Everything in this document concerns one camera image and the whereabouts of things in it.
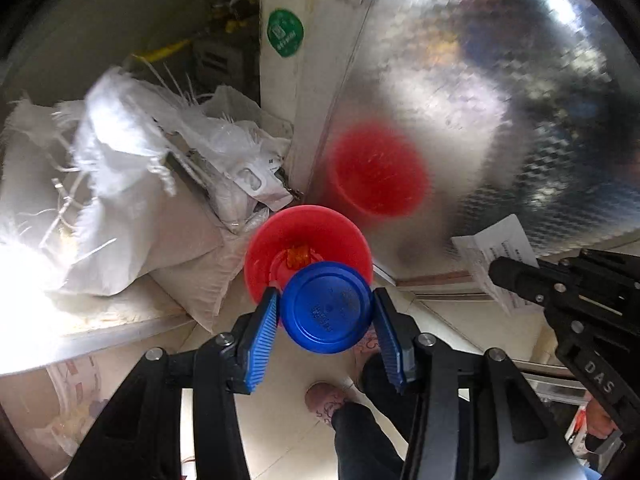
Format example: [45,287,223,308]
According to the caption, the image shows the person's right hand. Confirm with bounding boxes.
[586,400,621,438]

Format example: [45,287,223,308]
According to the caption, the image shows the person's black trouser leg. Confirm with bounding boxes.
[331,354,423,480]

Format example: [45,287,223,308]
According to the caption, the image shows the red plastic bucket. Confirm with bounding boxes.
[244,204,373,307]

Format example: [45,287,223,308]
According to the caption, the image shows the large white woven sack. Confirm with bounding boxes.
[0,66,226,301]

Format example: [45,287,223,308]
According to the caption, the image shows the blue plastic lid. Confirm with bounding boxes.
[279,261,375,356]

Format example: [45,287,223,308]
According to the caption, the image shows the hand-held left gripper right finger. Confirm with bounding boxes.
[372,287,586,480]

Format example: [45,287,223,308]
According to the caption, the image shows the person's pink patterned shoe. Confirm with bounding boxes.
[305,381,362,427]
[352,330,387,392]

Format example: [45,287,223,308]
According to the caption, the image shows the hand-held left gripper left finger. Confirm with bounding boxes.
[64,287,280,480]

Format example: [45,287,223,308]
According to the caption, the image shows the white printed paper sheet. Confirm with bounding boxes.
[451,213,542,317]

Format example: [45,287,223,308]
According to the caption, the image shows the small white woven sack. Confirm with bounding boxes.
[149,230,263,332]

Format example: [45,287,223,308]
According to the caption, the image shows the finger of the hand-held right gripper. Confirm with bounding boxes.
[488,257,576,311]
[559,247,640,307]

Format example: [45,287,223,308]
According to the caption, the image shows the green round sticker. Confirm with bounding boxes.
[267,8,305,58]

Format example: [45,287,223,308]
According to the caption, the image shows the crumpled clear plastic bags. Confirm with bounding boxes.
[197,85,296,233]

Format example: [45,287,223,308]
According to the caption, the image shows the orange wrapper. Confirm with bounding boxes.
[284,244,315,269]

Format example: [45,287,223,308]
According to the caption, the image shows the embossed steel cabinet door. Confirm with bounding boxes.
[306,0,640,288]

